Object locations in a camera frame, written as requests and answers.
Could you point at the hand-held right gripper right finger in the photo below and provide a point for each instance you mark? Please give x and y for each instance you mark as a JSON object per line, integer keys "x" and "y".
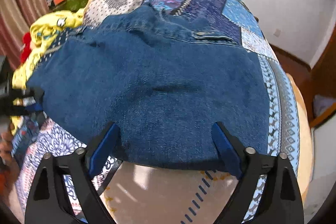
{"x": 225, "y": 150}

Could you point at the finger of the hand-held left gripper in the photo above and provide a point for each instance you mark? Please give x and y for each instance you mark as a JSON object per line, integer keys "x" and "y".
{"x": 29, "y": 102}

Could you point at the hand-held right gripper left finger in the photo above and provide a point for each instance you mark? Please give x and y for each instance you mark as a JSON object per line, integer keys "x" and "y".
{"x": 103, "y": 148}

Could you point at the blue denim jacket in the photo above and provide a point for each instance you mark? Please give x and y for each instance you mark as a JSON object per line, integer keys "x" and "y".
{"x": 157, "y": 82}

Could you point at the person's left hand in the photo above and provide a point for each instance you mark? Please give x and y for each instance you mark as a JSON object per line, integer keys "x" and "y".
{"x": 6, "y": 144}

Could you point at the red plush toy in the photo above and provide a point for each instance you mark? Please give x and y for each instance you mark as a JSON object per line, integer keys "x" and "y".
{"x": 25, "y": 45}

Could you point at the yellow printed blanket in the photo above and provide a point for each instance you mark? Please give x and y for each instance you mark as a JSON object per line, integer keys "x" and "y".
{"x": 50, "y": 29}

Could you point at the beige bed mattress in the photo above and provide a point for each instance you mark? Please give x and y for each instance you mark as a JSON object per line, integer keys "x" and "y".
{"x": 304, "y": 121}

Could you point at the striped brown curtain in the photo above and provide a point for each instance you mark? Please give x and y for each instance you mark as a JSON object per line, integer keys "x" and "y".
{"x": 23, "y": 3}

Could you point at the brown wooden door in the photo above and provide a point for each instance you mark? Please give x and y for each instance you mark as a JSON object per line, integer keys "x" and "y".
{"x": 325, "y": 74}

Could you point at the blue patchwork bedspread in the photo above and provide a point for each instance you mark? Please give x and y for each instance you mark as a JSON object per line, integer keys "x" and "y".
{"x": 199, "y": 1}

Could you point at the white wall socket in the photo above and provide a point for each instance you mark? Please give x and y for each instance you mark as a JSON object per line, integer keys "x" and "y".
{"x": 276, "y": 32}

